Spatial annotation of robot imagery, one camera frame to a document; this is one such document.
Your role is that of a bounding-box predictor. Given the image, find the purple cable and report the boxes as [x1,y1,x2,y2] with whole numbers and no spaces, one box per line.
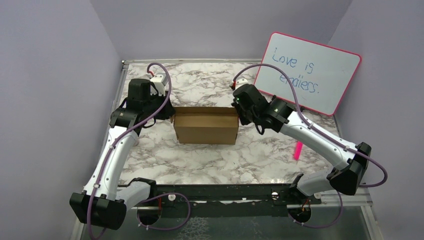
[231,63,388,229]
[86,62,192,240]

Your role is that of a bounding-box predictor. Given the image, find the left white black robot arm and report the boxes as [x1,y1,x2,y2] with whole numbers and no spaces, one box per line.
[69,73,175,230]

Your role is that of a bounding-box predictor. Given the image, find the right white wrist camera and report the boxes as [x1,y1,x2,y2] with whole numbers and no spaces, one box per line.
[230,78,249,91]

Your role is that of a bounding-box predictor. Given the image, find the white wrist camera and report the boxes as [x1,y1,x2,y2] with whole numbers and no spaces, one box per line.
[230,78,249,91]
[149,73,169,97]

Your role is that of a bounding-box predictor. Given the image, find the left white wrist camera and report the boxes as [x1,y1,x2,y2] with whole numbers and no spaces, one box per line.
[149,73,169,97]

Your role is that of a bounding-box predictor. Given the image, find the pink framed whiteboard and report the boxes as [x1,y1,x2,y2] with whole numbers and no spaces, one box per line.
[254,32,362,116]

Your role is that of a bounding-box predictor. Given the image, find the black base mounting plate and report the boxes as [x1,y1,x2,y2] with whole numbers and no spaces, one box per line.
[126,181,321,223]

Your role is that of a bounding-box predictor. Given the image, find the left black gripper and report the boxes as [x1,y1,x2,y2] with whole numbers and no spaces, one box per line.
[143,89,177,120]

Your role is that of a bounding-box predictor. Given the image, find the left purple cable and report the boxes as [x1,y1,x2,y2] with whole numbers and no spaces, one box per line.
[86,62,192,240]

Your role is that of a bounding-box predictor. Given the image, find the pink marker pen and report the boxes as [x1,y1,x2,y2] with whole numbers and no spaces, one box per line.
[293,141,303,161]

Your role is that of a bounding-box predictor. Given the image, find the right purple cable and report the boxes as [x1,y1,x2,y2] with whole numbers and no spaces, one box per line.
[231,63,388,229]

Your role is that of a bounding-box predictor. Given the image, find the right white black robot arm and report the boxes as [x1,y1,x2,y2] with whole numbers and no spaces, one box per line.
[231,83,371,204]

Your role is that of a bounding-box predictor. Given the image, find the brown cardboard box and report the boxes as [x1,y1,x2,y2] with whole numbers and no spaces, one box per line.
[170,106,239,145]

